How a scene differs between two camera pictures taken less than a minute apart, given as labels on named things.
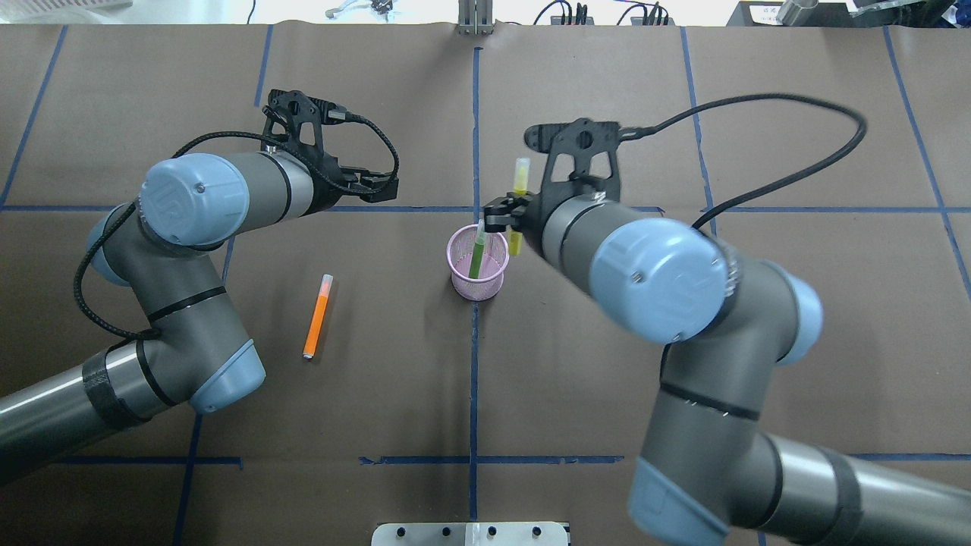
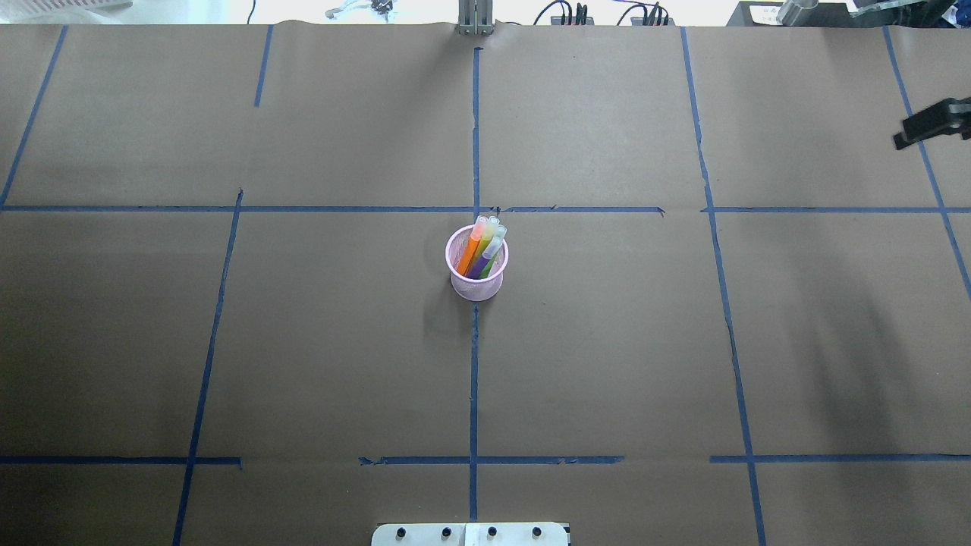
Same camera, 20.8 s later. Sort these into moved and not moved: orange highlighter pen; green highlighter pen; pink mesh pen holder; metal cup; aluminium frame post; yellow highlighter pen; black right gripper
Moved: black right gripper; orange highlighter pen; green highlighter pen; yellow highlighter pen
Not moved: metal cup; pink mesh pen holder; aluminium frame post
